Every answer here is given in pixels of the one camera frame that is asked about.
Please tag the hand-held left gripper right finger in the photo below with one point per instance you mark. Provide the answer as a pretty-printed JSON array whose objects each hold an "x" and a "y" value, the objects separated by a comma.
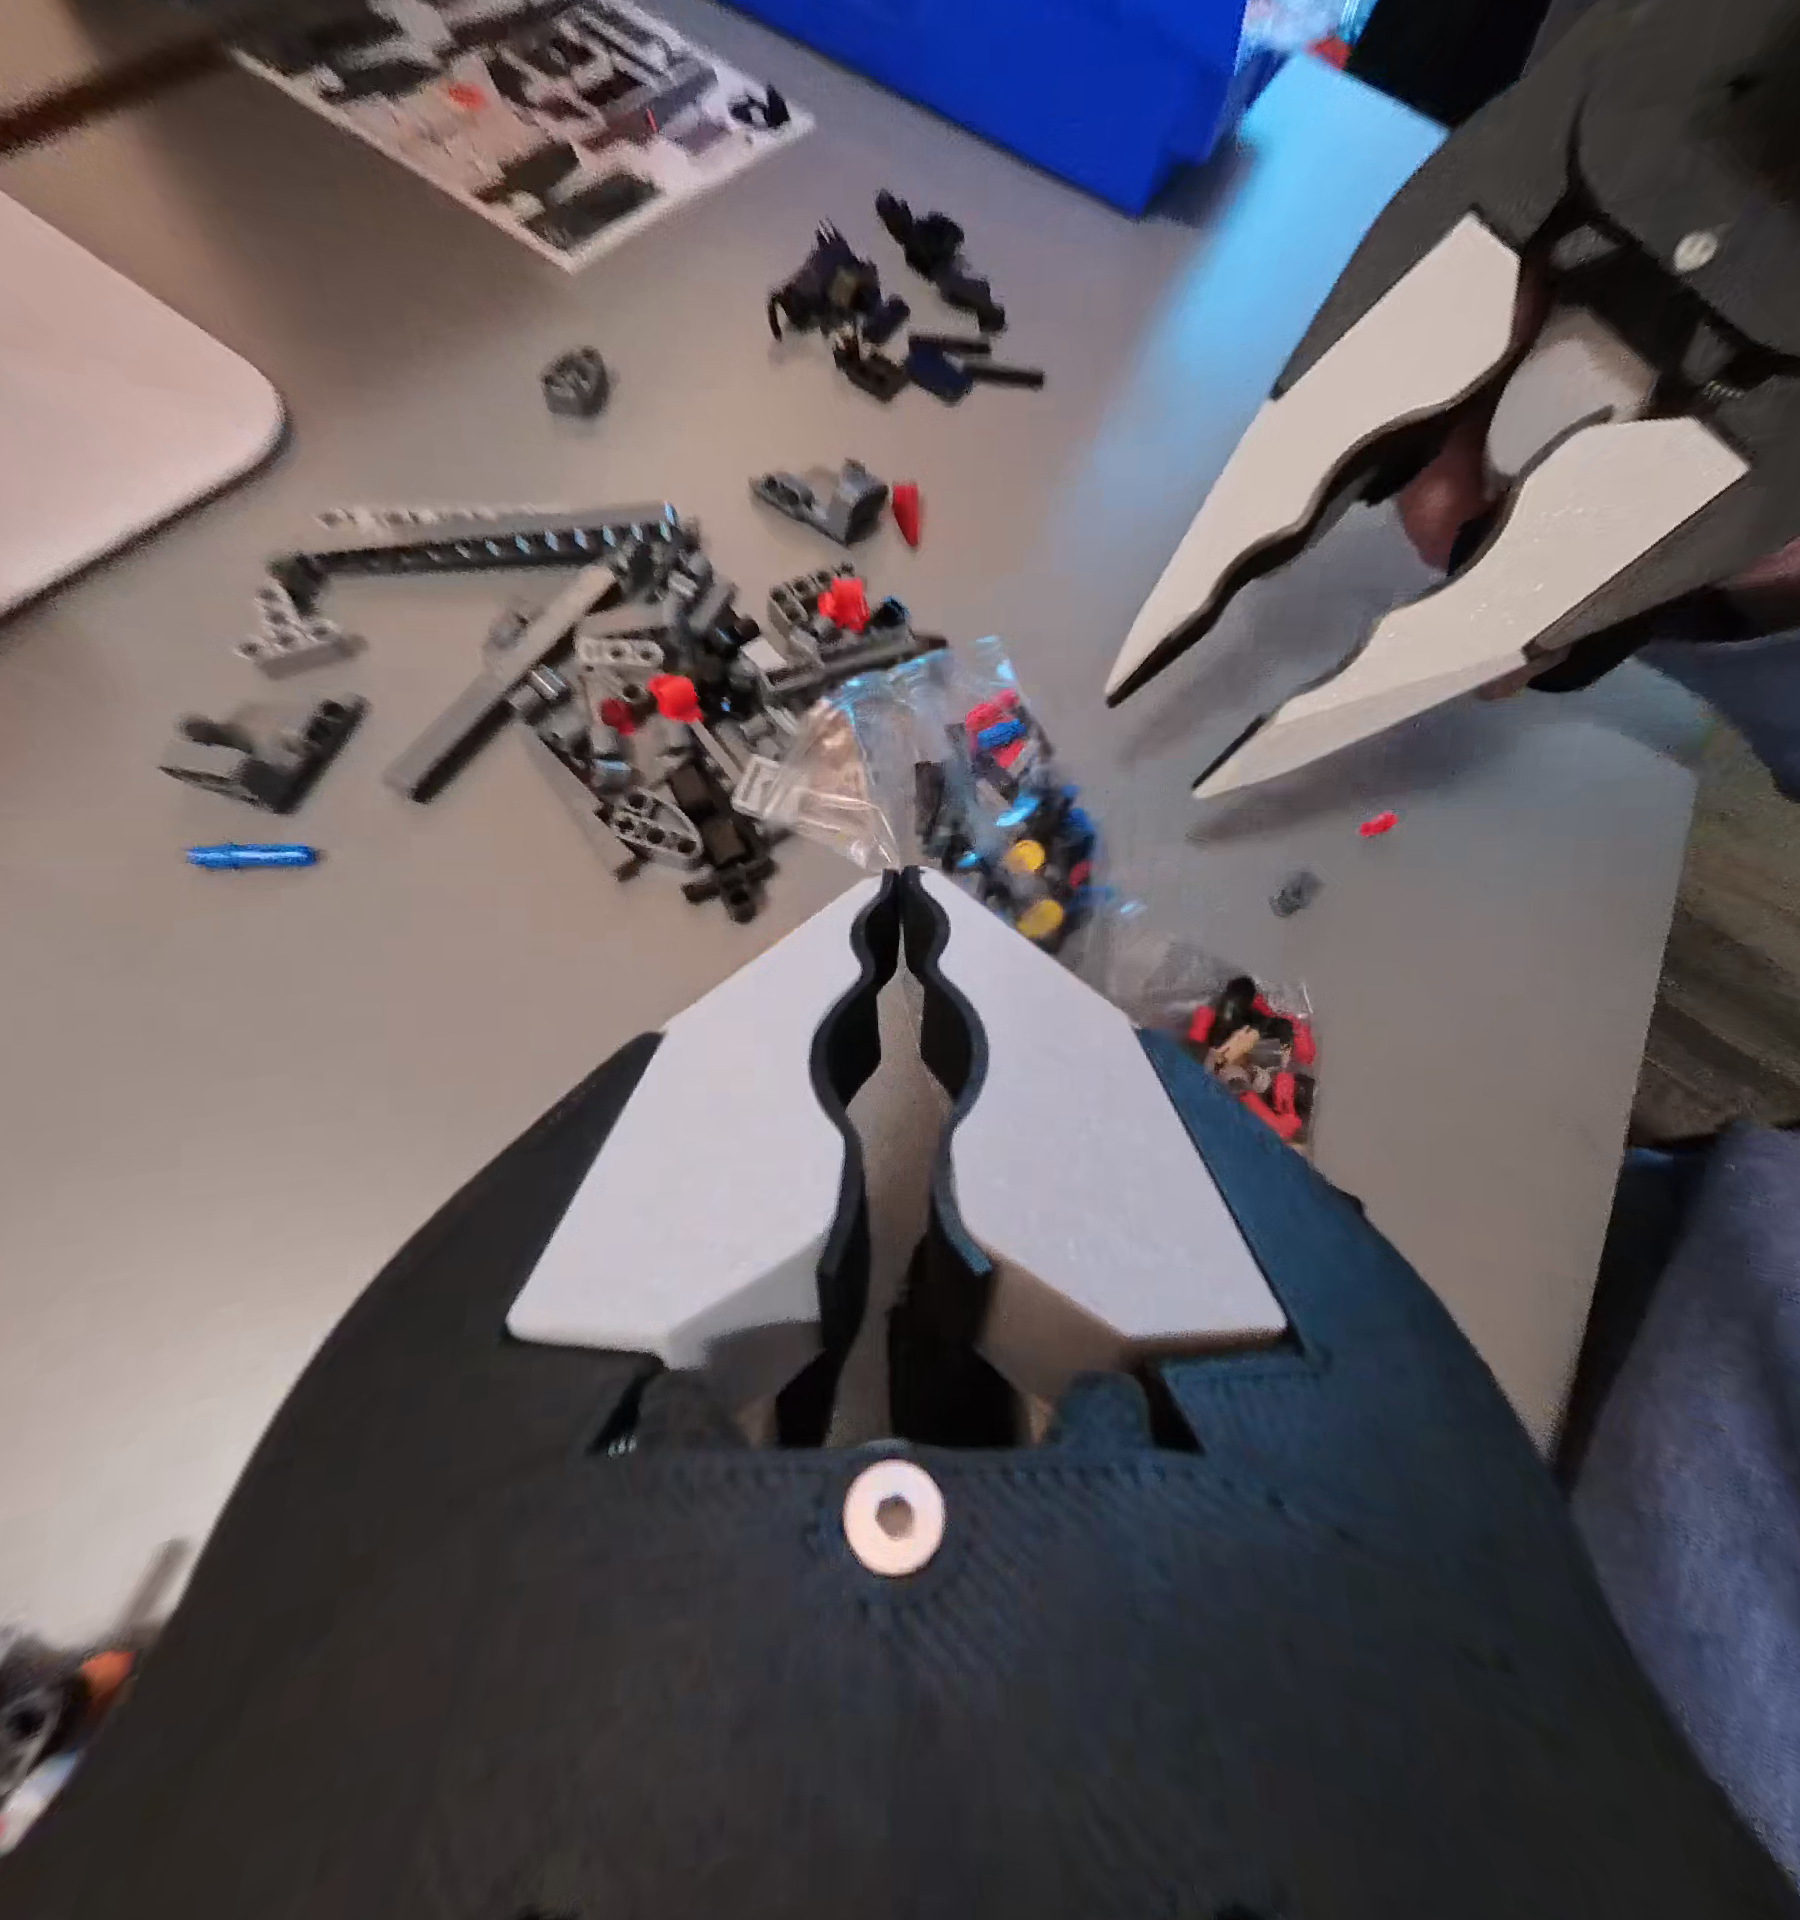
[{"x": 1095, "y": 1184}]

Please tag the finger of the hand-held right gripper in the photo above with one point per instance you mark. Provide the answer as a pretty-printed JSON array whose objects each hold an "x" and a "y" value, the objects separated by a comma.
[
  {"x": 1560, "y": 555},
  {"x": 1364, "y": 390}
]

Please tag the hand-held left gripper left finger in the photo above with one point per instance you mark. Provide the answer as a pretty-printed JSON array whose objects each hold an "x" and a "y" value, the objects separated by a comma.
[{"x": 704, "y": 1201}]

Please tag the small bag of red pieces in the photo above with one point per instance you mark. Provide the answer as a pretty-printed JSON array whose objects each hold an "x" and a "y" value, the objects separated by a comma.
[{"x": 1252, "y": 1051}]

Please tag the small bag of blue pieces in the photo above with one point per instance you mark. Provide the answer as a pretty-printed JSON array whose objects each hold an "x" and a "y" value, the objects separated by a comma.
[{"x": 1021, "y": 841}]

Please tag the pile of lego pieces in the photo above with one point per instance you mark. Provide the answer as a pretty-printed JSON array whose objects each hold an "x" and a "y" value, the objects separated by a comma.
[{"x": 614, "y": 691}]

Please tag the person's right forearm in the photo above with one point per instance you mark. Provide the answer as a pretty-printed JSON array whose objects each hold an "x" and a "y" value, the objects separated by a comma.
[{"x": 1785, "y": 704}]

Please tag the small dark lego piece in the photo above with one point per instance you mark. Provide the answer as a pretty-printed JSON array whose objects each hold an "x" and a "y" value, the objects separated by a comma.
[{"x": 1295, "y": 893}]

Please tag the black lego axle piece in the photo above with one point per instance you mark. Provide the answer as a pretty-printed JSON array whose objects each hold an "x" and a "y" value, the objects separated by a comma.
[{"x": 930, "y": 368}]

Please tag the black lego connector piece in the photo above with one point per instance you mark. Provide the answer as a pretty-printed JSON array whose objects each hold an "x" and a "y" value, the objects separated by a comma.
[{"x": 943, "y": 248}]

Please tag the red curved lego piece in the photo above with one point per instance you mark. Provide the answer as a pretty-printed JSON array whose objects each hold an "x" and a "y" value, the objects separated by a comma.
[{"x": 909, "y": 513}]

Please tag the grey lego block piece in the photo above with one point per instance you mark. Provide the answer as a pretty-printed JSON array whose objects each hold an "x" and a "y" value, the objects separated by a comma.
[{"x": 825, "y": 502}]

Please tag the blue lego axle pin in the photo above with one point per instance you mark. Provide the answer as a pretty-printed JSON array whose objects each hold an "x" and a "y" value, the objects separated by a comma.
[{"x": 250, "y": 857}]

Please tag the dark grey angled lego piece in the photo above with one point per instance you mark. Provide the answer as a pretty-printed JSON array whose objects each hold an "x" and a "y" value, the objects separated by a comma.
[{"x": 262, "y": 759}]

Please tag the small grey lego connector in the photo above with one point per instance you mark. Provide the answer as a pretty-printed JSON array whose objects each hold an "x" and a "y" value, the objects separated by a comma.
[{"x": 578, "y": 381}]

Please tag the clear bag of lego parts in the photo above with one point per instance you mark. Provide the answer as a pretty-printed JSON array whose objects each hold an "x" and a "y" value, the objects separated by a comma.
[{"x": 30, "y": 1740}]

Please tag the person's right hand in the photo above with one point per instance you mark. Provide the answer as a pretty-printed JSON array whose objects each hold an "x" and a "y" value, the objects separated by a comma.
[{"x": 1449, "y": 502}]

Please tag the blue plastic bin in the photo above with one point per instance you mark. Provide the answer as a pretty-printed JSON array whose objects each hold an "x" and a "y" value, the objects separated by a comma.
[{"x": 1021, "y": 90}]

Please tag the sticker sheet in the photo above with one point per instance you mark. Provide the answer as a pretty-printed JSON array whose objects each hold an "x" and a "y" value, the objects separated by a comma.
[{"x": 540, "y": 135}]

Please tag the white folding stand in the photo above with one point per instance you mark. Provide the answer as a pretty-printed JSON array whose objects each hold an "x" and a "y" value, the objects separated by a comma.
[{"x": 74, "y": 420}]

